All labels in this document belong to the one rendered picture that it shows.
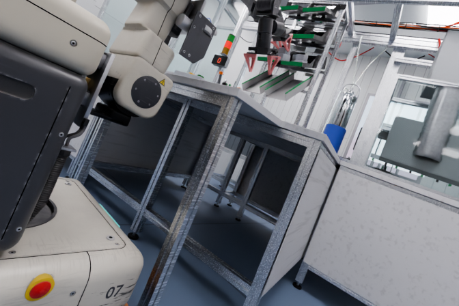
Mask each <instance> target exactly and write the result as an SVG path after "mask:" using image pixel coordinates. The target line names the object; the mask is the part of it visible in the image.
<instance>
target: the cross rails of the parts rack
mask: <svg viewBox="0 0 459 306"><path fill-rule="evenodd" d="M286 18H290V19H299V20H300V21H297V24H305V25H319V26H327V27H333V26H334V24H333V23H335V21H336V18H318V17H308V16H291V15H286ZM301 20H314V21H323V22H332V23H317V22H309V21H301ZM290 45H293V46H302V47H307V48H316V49H322V50H324V48H325V46H326V45H325V44H315V43H310V42H299V41H294V40H292V41H291V44H290ZM275 67H278V68H285V69H289V70H295V71H299V72H306V73H310V74H314V73H315V71H316V70H312V69H309V68H305V69H302V68H301V67H295V66H282V65H281V64H277V65H276V66H275Z"/></svg>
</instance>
